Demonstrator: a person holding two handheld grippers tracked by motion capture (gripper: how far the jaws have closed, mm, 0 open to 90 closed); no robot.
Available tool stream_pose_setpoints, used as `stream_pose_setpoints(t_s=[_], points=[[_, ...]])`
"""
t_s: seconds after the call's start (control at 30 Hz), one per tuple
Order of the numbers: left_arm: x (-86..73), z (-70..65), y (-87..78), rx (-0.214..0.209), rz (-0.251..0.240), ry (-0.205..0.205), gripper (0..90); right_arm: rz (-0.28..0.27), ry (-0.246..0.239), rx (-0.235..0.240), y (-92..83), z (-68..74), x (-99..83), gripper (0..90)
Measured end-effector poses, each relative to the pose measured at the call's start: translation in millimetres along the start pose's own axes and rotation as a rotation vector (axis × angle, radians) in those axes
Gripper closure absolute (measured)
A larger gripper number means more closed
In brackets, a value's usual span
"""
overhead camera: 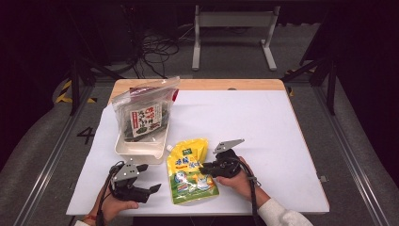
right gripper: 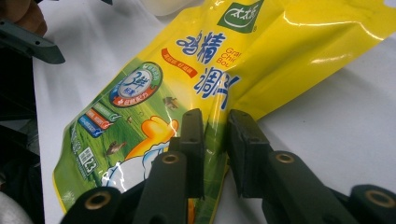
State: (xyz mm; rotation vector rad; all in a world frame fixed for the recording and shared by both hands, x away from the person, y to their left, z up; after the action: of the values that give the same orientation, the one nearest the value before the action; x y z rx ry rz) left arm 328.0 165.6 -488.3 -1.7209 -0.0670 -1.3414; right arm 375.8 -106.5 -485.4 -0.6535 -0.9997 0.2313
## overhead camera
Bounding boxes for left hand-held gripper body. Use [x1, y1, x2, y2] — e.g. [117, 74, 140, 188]
[107, 158, 152, 204]

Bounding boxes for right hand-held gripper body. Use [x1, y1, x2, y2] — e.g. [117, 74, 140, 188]
[213, 138, 246, 179]

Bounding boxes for white plastic bin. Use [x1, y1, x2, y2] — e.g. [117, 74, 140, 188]
[114, 119, 172, 166]

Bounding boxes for yellow spouted pouch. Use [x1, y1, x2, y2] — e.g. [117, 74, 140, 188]
[166, 137, 220, 205]

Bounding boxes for clear bag of dried seaweed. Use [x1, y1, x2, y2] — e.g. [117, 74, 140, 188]
[111, 75, 182, 143]

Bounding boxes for person's right hand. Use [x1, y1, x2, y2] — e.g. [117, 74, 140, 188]
[215, 156, 271, 202]

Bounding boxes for person's left hand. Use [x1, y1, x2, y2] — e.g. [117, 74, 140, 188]
[92, 187, 139, 226]

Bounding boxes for white table mat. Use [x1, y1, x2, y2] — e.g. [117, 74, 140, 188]
[66, 89, 330, 217]

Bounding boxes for black metal stand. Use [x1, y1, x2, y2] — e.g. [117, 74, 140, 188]
[64, 51, 126, 117]
[280, 55, 339, 116]

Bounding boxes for yellow black hazard tape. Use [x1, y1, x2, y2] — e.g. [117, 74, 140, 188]
[55, 79, 98, 105]

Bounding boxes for white metal stand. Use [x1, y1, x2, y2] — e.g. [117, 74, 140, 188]
[191, 4, 281, 72]

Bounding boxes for left hand-held gripper black cable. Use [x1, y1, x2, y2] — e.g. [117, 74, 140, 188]
[95, 160, 126, 226]

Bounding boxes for hand-held gripper black cable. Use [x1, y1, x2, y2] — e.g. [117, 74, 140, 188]
[233, 156, 263, 226]
[95, 160, 126, 226]

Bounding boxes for right hand-held gripper black cable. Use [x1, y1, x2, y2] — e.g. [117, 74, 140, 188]
[233, 156, 263, 226]

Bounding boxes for aluminium floor rail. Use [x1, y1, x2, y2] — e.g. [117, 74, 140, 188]
[12, 84, 96, 226]
[313, 84, 391, 226]

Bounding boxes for bundle of black floor cables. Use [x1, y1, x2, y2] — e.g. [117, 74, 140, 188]
[130, 29, 183, 79]

